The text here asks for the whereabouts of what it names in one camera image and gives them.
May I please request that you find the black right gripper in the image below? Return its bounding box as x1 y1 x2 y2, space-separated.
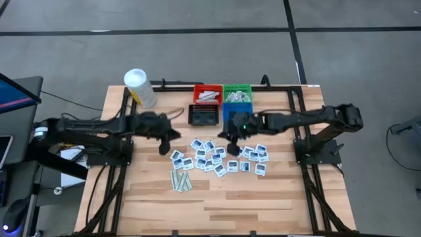
218 111 262 157

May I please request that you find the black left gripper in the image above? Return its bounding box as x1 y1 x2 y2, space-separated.
136 111 182 157

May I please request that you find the black plastic basket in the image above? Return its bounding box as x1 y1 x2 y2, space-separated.
187 104 220 126

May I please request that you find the blue plastic basket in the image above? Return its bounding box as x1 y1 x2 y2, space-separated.
222 101 255 126

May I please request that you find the green plastic basket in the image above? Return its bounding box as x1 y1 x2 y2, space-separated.
222 84 253 103

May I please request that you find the red plastic basket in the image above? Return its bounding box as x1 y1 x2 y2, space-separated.
193 84 224 105

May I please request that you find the white wipes canister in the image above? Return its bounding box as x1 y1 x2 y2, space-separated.
123 68 158 109

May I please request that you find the white paper sheet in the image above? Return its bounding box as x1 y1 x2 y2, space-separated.
60 147 89 188

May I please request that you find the black support beam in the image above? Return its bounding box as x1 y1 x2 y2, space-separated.
26 149 89 180

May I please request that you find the grey workstation cart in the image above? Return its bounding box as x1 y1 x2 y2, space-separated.
0 76 44 237

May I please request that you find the black computer monitor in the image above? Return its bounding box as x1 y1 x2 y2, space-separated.
0 72 42 115

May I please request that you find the grey metal stand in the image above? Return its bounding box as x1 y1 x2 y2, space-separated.
390 115 421 136

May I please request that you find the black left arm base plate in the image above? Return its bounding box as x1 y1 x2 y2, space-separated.
86 140 134 167

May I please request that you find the black floor cable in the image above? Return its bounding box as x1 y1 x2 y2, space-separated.
385 123 421 172
41 90 103 112

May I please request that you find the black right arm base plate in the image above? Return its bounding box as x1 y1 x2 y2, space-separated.
293 137 342 165

